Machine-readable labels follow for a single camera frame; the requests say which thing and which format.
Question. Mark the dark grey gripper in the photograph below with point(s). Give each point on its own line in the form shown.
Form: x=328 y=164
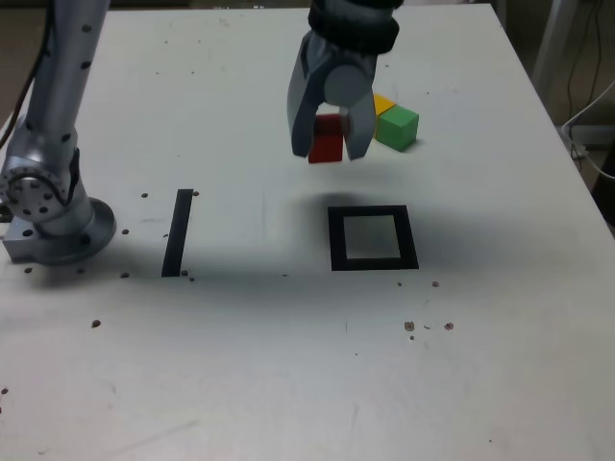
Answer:
x=351 y=56

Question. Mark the red cube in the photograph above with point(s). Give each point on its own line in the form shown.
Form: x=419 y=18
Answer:
x=327 y=144

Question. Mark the yellow cube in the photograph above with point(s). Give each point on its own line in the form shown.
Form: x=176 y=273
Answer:
x=383 y=103

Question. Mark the green cube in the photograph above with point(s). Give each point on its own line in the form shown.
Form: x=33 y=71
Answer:
x=396 y=129

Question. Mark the black tape square outline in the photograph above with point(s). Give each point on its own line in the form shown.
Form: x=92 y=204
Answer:
x=336 y=240

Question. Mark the black tape strip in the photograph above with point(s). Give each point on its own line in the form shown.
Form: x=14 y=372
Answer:
x=177 y=235

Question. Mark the white metal frame leg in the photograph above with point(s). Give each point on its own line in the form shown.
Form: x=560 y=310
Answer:
x=552 y=29

